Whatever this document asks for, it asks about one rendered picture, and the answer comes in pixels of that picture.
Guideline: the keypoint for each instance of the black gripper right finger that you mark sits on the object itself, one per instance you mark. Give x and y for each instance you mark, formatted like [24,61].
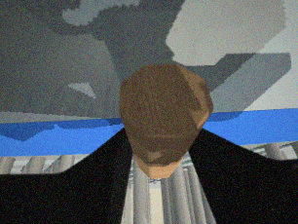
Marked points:
[241,186]

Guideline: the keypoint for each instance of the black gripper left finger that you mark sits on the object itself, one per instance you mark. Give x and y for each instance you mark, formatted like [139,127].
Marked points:
[91,192]

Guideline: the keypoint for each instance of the blue flat strip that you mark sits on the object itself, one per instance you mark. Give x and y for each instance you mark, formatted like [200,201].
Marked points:
[84,136]

